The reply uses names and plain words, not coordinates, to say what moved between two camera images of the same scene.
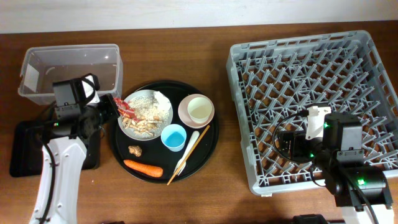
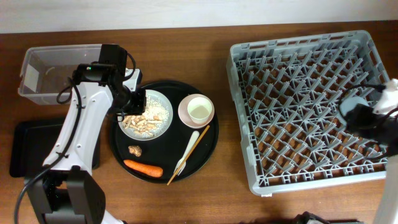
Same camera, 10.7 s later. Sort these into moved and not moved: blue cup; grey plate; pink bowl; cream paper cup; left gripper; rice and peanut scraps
Moved: left gripper; blue cup
Not moved: grey plate; rice and peanut scraps; cream paper cup; pink bowl
